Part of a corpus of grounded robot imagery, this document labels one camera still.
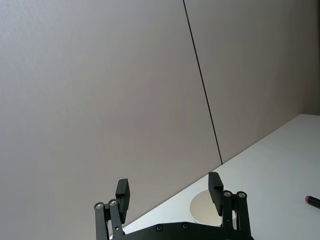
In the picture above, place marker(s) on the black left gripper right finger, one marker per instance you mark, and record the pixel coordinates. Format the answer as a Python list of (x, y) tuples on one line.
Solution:
[(215, 195)]

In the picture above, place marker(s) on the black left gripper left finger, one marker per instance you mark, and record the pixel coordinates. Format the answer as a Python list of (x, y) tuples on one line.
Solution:
[(123, 197)]

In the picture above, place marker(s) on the white paper cup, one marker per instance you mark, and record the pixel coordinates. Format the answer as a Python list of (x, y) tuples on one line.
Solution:
[(202, 208)]

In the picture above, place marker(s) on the black marker with red end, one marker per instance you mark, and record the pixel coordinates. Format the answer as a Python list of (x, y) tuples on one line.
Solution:
[(313, 200)]

